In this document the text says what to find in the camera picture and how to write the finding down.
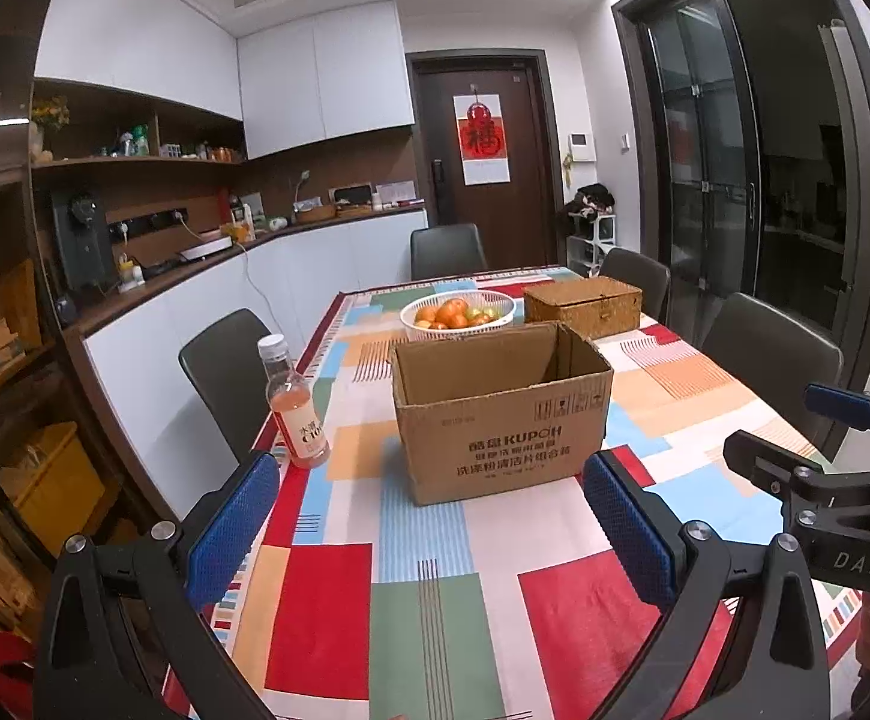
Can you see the white slotted fruit basket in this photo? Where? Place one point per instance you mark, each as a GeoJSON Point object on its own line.
{"type": "Point", "coordinates": [499, 307]}

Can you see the dark grey dining chair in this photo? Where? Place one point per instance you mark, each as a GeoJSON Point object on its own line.
{"type": "Point", "coordinates": [637, 281]}
{"type": "Point", "coordinates": [446, 251]}
{"type": "Point", "coordinates": [225, 367]}
{"type": "Point", "coordinates": [772, 352]}

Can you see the white intercom panel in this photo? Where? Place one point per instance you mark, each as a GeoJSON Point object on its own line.
{"type": "Point", "coordinates": [582, 148]}

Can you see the white storage rack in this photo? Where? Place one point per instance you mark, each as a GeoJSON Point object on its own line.
{"type": "Point", "coordinates": [592, 244]}

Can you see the pile of oranges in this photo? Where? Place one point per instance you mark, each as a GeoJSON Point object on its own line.
{"type": "Point", "coordinates": [450, 313]}

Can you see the dark brown door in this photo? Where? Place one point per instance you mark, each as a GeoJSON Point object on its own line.
{"type": "Point", "coordinates": [525, 225]}

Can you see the white lower cabinets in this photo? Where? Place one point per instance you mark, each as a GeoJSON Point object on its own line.
{"type": "Point", "coordinates": [315, 270]}

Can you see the black wall socket strip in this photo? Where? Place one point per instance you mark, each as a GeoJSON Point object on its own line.
{"type": "Point", "coordinates": [146, 223]}

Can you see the colourful patchwork tablecloth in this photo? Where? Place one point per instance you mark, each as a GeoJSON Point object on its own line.
{"type": "Point", "coordinates": [420, 540]}

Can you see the yellow flower bunch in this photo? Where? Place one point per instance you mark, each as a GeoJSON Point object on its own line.
{"type": "Point", "coordinates": [50, 114]}

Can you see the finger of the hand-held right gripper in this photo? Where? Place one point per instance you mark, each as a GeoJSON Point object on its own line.
{"type": "Point", "coordinates": [840, 401]}
{"type": "Point", "coordinates": [757, 457]}

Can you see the black framed glass sliding door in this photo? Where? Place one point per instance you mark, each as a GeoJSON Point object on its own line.
{"type": "Point", "coordinates": [742, 165]}

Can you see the white flat tray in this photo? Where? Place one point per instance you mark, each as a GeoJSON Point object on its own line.
{"type": "Point", "coordinates": [206, 247]}

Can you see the brown cardboard box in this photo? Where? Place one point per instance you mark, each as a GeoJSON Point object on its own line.
{"type": "Point", "coordinates": [495, 435]}

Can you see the white upper cabinets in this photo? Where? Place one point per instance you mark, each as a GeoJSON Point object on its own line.
{"type": "Point", "coordinates": [292, 75]}

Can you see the white cabinets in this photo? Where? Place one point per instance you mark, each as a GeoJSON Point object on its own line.
{"type": "Point", "coordinates": [292, 75]}
{"type": "Point", "coordinates": [315, 270]}

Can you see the yellow storage box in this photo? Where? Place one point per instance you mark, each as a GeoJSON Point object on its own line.
{"type": "Point", "coordinates": [52, 487]}

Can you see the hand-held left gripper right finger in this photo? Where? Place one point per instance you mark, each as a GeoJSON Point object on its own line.
{"type": "Point", "coordinates": [622, 532]}

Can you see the clear bottle with orange drink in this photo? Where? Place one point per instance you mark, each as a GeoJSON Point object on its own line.
{"type": "Point", "coordinates": [300, 420]}

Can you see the woven wicker lidded box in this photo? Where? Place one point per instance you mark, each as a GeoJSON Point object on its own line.
{"type": "Point", "coordinates": [581, 307]}

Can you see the red and white wall calendar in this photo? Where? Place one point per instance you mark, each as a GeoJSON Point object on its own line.
{"type": "Point", "coordinates": [481, 139]}

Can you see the dark cloth pile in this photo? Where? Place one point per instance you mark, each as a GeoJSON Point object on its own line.
{"type": "Point", "coordinates": [591, 199]}

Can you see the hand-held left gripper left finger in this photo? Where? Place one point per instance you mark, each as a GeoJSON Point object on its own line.
{"type": "Point", "coordinates": [232, 532]}

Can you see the white paper cards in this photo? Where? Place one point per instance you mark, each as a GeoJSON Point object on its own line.
{"type": "Point", "coordinates": [396, 193]}

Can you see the small framed picture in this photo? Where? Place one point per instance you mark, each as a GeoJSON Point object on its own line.
{"type": "Point", "coordinates": [252, 206]}

